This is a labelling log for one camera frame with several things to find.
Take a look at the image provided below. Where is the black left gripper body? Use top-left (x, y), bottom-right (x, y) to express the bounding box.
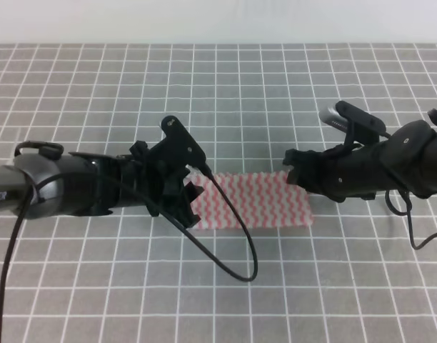
top-left (66, 141), bottom-right (189, 218)

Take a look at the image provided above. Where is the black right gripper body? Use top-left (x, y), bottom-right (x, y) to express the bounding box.
top-left (296, 144), bottom-right (401, 203)

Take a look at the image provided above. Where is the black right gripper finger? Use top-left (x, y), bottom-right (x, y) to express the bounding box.
top-left (282, 149), bottom-right (315, 167)
top-left (286, 167), bottom-right (303, 184)

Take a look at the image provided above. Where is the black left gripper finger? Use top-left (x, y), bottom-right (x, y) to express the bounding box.
top-left (184, 182), bottom-right (204, 203)
top-left (161, 185), bottom-right (201, 229)

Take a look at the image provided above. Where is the pink white wavy towel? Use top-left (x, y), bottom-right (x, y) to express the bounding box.
top-left (187, 171), bottom-right (313, 229)

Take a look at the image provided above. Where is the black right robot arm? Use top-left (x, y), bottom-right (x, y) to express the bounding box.
top-left (283, 101), bottom-right (437, 202)

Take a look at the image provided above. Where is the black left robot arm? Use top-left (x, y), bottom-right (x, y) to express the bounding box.
top-left (0, 141), bottom-right (204, 228)

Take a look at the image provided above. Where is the grey grid tablecloth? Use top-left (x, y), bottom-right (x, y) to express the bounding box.
top-left (0, 44), bottom-right (437, 342)

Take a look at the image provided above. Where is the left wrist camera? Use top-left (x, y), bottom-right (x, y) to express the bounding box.
top-left (161, 115), bottom-right (206, 169)

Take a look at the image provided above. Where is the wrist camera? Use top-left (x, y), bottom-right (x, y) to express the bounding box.
top-left (161, 115), bottom-right (206, 169)
top-left (318, 101), bottom-right (390, 146)

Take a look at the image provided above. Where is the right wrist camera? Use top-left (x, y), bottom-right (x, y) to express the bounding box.
top-left (318, 101), bottom-right (390, 146)

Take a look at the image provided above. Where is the black left camera cable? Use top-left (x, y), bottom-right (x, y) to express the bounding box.
top-left (0, 164), bottom-right (259, 343)

